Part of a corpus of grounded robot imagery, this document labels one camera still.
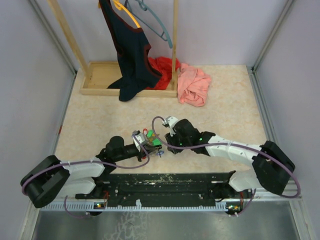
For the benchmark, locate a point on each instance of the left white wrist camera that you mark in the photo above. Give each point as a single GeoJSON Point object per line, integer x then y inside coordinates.
{"type": "Point", "coordinates": [139, 139]}

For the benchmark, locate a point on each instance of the navy blue tank top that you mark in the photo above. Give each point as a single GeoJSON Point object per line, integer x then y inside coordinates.
{"type": "Point", "coordinates": [132, 47]}

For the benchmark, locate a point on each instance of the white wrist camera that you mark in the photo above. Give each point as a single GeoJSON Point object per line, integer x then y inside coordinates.
{"type": "Point", "coordinates": [139, 139]}
{"type": "Point", "coordinates": [170, 122]}

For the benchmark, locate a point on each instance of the green key tag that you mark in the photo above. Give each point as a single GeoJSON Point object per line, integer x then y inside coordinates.
{"type": "Point", "coordinates": [150, 134]}
{"type": "Point", "coordinates": [156, 142]}

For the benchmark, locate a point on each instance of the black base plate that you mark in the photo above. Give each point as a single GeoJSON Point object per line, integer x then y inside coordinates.
{"type": "Point", "coordinates": [164, 189]}

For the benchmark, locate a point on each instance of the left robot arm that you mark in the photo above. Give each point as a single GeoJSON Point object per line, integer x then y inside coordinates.
{"type": "Point", "coordinates": [52, 178]}

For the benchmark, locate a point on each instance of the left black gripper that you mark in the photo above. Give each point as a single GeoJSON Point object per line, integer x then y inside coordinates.
{"type": "Point", "coordinates": [142, 154]}

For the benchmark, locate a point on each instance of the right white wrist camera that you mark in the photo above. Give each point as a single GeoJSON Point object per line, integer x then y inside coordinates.
{"type": "Point", "coordinates": [170, 122]}

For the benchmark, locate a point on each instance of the pink cloth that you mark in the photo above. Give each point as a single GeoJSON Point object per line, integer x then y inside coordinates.
{"type": "Point", "coordinates": [193, 85]}

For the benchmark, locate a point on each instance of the wooden clothes rack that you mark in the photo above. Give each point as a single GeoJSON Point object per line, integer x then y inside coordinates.
{"type": "Point", "coordinates": [98, 75]}

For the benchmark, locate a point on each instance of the black headed key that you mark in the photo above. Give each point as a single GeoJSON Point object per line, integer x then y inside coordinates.
{"type": "Point", "coordinates": [160, 153]}

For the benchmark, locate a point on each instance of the yellow hanger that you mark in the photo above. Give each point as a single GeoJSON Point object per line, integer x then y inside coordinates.
{"type": "Point", "coordinates": [119, 6]}

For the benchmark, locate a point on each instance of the red cloth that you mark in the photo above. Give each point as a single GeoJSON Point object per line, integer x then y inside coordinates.
{"type": "Point", "coordinates": [164, 66]}

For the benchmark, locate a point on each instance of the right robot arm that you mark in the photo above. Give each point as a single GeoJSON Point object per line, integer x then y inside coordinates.
{"type": "Point", "coordinates": [269, 167]}

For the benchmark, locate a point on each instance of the white slotted cable duct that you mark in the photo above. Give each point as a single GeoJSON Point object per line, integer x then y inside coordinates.
{"type": "Point", "coordinates": [91, 206]}

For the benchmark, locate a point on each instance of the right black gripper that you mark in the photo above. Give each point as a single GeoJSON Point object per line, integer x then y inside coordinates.
{"type": "Point", "coordinates": [171, 140]}

